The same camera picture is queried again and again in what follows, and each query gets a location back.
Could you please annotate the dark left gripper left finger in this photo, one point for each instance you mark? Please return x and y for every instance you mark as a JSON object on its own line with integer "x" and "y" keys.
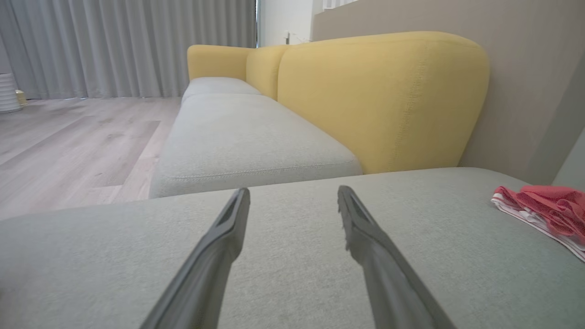
{"x": 201, "y": 283}

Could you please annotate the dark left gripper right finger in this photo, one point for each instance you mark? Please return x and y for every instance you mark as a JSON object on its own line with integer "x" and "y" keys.
{"x": 388, "y": 283}

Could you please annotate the red Bulls basketball jersey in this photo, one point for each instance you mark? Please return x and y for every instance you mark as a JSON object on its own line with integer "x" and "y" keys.
{"x": 548, "y": 210}

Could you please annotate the grey sofa ottoman cushion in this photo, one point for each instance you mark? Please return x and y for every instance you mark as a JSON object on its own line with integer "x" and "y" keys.
{"x": 292, "y": 256}

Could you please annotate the large grey sofa seat cushion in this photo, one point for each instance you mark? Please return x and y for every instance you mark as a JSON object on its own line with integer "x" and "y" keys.
{"x": 247, "y": 137}

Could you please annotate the large yellow sofa backrest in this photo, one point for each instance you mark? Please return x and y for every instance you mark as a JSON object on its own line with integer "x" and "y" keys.
{"x": 379, "y": 100}

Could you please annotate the small grey sofa seat cushion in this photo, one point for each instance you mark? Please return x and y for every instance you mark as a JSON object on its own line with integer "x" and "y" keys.
{"x": 219, "y": 86}

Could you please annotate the yellow sofa armrest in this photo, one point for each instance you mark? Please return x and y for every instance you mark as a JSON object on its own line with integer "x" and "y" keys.
{"x": 215, "y": 61}

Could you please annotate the narrow yellow sofa backrest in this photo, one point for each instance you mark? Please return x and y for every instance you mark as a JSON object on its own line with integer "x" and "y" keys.
{"x": 263, "y": 68}

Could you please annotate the grey pleated curtain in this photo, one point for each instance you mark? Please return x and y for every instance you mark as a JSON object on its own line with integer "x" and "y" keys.
{"x": 114, "y": 45}

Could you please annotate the small beige canister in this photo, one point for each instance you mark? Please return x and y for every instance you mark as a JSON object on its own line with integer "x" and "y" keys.
{"x": 21, "y": 98}

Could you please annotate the white ribbed appliance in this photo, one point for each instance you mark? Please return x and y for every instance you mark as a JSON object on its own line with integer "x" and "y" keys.
{"x": 8, "y": 93}

